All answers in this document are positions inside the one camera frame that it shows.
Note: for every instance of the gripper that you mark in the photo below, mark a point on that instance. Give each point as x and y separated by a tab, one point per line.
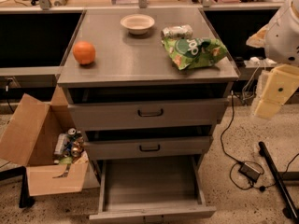
284	36

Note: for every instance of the green rice chip bag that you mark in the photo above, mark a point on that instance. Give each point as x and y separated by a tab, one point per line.
194	52

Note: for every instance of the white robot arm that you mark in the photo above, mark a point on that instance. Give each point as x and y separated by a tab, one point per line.
280	40

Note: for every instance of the grey drawer cabinet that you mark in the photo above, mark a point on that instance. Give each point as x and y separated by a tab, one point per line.
136	68

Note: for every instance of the bottom grey drawer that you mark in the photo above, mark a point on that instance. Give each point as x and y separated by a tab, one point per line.
155	190

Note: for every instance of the grey drawer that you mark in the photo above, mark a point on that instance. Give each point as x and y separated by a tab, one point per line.
153	114
155	190
143	148

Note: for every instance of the middle grey drawer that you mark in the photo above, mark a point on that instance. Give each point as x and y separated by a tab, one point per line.
143	148

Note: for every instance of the top grey drawer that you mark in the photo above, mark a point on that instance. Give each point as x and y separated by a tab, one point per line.
153	114

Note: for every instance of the white power strip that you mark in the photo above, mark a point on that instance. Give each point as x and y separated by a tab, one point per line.
258	61

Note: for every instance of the black power adapter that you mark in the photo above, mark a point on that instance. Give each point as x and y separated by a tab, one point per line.
249	172

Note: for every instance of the crushed silver can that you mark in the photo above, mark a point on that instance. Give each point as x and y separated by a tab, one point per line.
177	32

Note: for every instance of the black metal stand leg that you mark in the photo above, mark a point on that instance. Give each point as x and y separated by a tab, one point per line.
290	210

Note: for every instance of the white paper bowl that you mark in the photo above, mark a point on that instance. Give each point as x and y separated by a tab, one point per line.
137	24

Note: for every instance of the orange fruit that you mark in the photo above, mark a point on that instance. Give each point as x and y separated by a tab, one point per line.
84	52

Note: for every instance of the cans in cardboard box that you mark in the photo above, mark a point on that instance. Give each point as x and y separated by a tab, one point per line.
69	147

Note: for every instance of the cardboard box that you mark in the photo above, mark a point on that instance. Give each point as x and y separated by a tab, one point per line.
30	140

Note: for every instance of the black stool leg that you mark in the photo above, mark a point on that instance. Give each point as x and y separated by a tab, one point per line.
26	200

